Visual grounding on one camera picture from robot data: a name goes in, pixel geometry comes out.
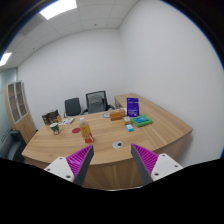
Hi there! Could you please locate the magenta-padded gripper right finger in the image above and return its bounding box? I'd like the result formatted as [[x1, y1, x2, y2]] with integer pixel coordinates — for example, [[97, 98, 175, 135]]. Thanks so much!
[[130, 143, 184, 186]]

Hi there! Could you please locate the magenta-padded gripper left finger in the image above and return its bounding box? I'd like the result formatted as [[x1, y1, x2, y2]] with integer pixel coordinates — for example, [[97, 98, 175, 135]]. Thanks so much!
[[43, 144, 95, 187]]

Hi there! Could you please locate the orange drink bottle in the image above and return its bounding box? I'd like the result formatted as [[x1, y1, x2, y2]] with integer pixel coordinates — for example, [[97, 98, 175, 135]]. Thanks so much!
[[78, 116, 95, 144]]

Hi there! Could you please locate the green and white mug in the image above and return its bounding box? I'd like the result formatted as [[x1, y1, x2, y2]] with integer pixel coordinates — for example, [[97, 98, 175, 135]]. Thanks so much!
[[49, 122, 62, 136]]

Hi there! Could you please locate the green flat box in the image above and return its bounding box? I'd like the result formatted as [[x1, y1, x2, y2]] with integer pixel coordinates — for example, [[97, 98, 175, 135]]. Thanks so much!
[[131, 114, 154, 129]]

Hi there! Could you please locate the printed sticker leaflet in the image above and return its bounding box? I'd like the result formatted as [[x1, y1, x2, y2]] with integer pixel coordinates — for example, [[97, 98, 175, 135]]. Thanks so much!
[[61, 117, 76, 126]]

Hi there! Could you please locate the small dark upright box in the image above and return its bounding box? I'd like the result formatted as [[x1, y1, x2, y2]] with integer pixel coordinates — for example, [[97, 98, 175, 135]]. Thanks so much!
[[41, 114, 50, 126]]

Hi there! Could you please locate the dark printed box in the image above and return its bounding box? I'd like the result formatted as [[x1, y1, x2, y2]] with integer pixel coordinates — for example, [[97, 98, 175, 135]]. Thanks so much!
[[44, 109, 60, 121]]

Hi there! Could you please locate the black office chair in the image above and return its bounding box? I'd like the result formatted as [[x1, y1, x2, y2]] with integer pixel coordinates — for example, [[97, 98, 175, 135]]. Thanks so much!
[[63, 97, 83, 118]]

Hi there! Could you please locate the orange-brown cardboard box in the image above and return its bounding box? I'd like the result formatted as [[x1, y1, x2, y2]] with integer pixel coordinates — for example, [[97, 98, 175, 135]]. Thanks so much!
[[109, 109, 127, 122]]

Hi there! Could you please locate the purple standing pouch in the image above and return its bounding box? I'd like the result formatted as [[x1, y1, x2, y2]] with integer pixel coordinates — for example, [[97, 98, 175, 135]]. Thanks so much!
[[126, 97, 140, 118]]

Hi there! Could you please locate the grey mesh office chair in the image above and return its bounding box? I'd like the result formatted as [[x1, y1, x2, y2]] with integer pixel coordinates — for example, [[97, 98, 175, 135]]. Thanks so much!
[[82, 90, 115, 115]]

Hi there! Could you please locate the dark sofa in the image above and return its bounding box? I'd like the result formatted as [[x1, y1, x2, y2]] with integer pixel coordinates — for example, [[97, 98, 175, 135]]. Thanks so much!
[[0, 129, 28, 163]]

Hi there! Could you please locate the wooden shelf cabinet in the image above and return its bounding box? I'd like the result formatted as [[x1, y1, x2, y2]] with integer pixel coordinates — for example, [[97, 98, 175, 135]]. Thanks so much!
[[3, 80, 37, 144]]

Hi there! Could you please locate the rectangular ceiling light panel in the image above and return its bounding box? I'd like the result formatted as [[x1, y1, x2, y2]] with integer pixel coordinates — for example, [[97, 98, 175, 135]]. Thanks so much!
[[39, 0, 78, 21], [0, 51, 13, 67]]

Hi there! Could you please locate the round desk cable grommet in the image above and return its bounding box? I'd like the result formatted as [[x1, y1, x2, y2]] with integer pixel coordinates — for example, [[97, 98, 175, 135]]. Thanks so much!
[[111, 140, 124, 149]]

